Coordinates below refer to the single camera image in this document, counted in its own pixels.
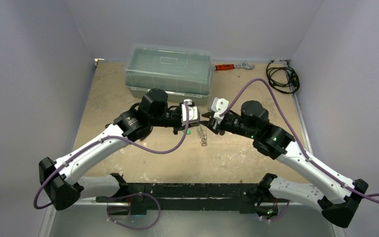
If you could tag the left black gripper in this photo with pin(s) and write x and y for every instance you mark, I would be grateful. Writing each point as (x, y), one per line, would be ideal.
(179, 127)

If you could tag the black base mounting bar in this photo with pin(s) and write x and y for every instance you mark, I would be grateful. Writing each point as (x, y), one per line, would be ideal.
(245, 198)

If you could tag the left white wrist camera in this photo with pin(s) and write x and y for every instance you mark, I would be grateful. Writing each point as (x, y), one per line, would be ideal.
(190, 113)

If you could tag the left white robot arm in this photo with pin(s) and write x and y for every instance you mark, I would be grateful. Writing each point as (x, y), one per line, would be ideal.
(62, 181)

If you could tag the orange handled adjustable wrench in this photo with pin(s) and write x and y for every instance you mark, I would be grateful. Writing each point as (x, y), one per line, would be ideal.
(242, 65)

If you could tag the grey plastic toolbox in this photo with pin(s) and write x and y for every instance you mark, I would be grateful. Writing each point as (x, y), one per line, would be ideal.
(181, 72)

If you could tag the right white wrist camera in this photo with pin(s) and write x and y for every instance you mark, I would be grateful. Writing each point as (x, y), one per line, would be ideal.
(217, 108)

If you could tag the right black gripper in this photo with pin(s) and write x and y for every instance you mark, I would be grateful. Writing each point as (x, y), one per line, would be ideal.
(220, 123)

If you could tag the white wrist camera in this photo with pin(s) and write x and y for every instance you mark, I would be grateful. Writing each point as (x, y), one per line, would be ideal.
(217, 108)
(190, 113)

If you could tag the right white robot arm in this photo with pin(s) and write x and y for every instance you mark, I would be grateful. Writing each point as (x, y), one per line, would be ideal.
(335, 196)

